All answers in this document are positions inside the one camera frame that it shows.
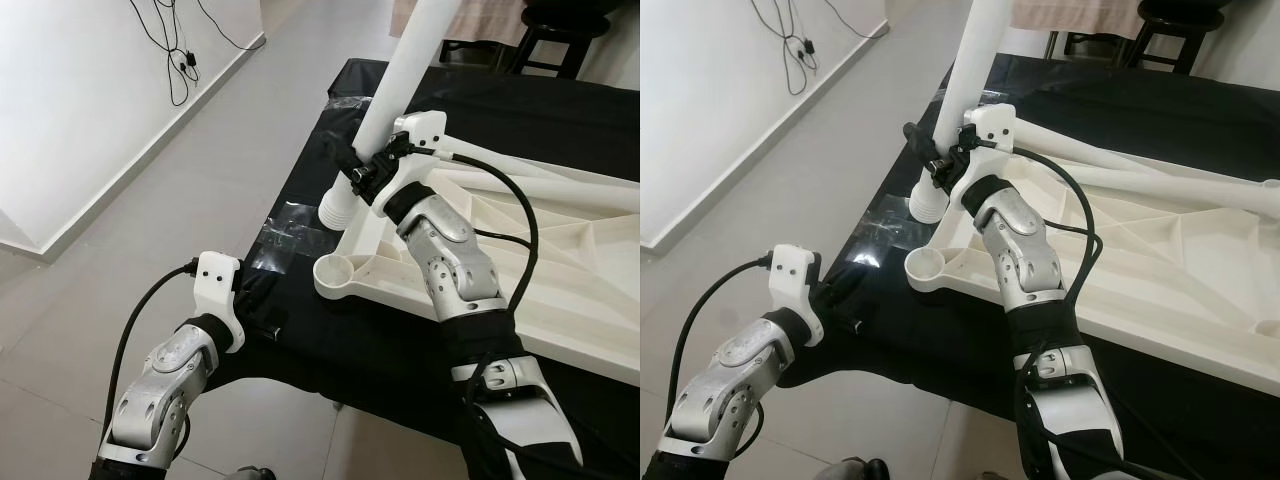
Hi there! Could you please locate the white plastic children table top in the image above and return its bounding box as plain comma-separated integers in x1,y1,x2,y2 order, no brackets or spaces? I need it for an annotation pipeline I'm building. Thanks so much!
905,95,1280,387
313,148,641,387

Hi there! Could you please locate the beige cloth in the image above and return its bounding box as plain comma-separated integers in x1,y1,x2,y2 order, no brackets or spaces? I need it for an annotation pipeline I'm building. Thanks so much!
1010,0,1147,37
390,0,533,47

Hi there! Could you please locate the black stool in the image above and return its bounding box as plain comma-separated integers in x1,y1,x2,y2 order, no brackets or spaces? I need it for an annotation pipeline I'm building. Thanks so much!
503,0,613,81
1123,0,1228,77

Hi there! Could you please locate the black tablecloth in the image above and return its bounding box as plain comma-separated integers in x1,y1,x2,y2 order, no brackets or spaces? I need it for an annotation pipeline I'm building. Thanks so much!
775,50,1280,480
215,58,641,480

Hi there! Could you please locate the black power cable with adapter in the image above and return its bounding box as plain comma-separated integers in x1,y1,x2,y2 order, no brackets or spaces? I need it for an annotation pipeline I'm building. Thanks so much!
750,0,891,98
128,0,267,107

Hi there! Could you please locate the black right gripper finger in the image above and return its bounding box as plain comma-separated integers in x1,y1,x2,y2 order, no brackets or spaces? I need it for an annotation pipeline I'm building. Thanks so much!
904,121,943,163
321,133,357,173
345,165,383,206
928,155,966,193

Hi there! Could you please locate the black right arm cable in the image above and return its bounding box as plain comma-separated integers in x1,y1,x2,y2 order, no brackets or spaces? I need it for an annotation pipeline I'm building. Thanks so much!
440,148,541,336
1010,146,1103,401

